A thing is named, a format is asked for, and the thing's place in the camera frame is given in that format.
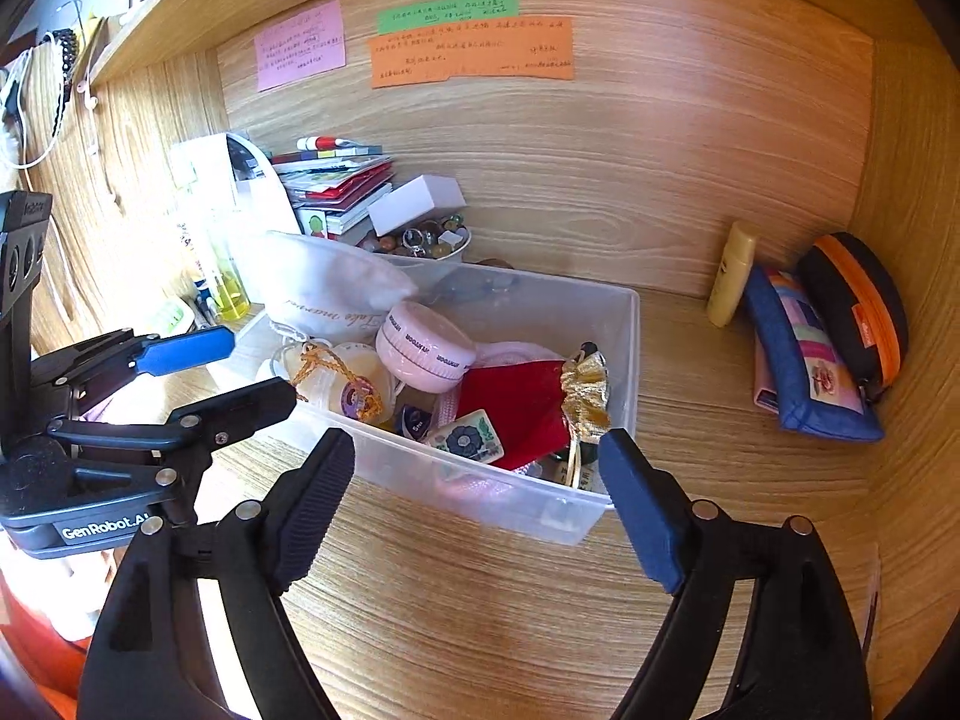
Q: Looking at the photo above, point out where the white paper folder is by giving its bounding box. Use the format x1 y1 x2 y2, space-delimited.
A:
225 131 301 237

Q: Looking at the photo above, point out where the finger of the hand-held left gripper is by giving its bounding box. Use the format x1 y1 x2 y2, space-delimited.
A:
30 325 238 392
49 377 299 467

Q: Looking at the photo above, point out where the wooden desktop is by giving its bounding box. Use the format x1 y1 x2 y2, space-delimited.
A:
0 270 886 720

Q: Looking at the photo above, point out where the pink round case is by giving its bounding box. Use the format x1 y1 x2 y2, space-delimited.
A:
375 300 479 391

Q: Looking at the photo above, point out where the white cable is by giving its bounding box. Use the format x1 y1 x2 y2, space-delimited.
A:
0 45 76 170

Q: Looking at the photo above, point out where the red cloth pouch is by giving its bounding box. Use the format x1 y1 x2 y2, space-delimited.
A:
454 360 575 473

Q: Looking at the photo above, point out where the pink paper note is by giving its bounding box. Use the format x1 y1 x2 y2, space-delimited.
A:
253 0 347 93

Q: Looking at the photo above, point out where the stack of booklets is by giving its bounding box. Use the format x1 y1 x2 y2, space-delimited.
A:
270 139 398 245

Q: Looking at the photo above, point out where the white drawstring bag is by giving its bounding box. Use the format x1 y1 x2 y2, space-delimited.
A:
259 231 421 346

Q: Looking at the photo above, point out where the yellow sunscreen bottle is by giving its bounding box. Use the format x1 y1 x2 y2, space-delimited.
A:
706 221 758 329

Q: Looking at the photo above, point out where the white ceramic bowl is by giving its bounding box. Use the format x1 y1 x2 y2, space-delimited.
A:
356 225 473 271

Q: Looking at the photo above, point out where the gold fabric pouch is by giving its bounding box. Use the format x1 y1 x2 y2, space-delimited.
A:
561 345 612 440

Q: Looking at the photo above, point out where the orange paper note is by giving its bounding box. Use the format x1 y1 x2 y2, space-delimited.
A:
369 15 576 89

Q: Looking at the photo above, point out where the pink flat case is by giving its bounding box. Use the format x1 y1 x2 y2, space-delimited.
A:
752 345 785 417

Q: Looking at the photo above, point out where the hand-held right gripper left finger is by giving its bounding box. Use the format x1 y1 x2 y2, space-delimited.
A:
75 426 357 720

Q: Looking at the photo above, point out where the white plastic jar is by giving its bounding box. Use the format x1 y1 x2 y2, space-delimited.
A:
259 340 400 425

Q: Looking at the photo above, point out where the black beaded headband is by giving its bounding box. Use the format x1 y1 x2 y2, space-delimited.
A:
37 28 82 102

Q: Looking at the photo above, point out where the gold braided cord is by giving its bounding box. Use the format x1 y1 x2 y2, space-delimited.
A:
289 345 359 410

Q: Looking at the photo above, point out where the black orange zip case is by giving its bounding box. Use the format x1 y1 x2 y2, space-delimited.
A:
795 232 910 406

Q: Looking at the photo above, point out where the pile of polished stone beads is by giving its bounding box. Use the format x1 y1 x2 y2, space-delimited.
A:
360 216 470 260

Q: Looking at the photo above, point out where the clear plastic storage box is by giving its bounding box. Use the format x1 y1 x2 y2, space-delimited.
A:
217 255 641 547

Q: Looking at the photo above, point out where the handwritten white paper sheet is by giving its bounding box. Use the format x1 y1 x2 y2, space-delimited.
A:
171 133 245 188

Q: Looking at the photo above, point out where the small blue white packet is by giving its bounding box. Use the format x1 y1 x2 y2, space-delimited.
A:
397 403 443 442

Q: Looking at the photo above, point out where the flower printed small box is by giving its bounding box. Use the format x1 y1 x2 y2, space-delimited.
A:
431 409 505 462

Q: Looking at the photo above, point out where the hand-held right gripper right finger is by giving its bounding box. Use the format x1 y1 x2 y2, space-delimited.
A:
598 427 875 720

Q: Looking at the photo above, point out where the blue patchwork pencil pouch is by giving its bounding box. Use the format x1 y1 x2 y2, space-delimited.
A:
742 265 886 443

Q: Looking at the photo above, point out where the green white packet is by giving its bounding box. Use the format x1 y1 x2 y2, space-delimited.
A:
146 296 200 338

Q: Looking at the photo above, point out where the white card box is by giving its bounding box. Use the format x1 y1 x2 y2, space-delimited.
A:
367 175 466 237

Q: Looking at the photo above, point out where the green paper note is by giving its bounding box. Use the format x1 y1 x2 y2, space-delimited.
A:
377 0 521 35

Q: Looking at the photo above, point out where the small dark bottle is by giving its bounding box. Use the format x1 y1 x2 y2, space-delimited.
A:
555 435 610 492

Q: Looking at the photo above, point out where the yellow liquid bottle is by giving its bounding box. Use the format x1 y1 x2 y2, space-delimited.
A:
176 202 252 323

